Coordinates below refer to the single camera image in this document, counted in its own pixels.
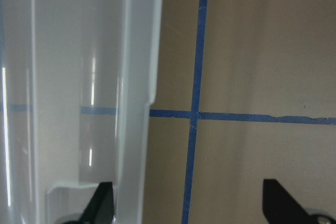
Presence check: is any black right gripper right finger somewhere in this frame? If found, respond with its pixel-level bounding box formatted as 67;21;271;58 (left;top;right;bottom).
262;179;318;223

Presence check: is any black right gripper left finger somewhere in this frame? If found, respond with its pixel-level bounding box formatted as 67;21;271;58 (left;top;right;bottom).
79;182;114;224

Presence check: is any clear plastic box lid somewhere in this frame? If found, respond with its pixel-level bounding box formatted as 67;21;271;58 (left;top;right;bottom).
1;0;162;223

